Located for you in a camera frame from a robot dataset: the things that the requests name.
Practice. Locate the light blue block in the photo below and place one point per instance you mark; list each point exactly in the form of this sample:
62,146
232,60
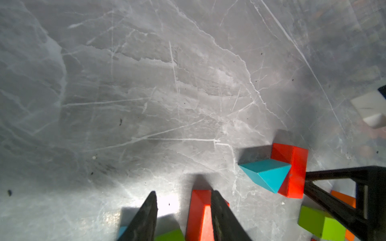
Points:
121,231

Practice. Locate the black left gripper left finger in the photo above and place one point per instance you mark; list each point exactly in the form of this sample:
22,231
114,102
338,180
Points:
142,227

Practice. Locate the green block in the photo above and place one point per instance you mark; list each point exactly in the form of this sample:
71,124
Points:
321,224
175,235

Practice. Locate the teal triangle block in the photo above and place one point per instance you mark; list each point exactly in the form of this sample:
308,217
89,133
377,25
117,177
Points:
268,174

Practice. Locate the white teddy bear plush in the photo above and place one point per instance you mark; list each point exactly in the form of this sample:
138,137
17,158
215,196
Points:
372,107

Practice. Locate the red block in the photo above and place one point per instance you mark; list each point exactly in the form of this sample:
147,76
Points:
293,184
199,226

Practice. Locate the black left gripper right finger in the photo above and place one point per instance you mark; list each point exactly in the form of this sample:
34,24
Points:
226,227

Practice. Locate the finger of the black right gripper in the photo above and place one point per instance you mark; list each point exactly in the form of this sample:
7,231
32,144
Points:
356,174
354,219

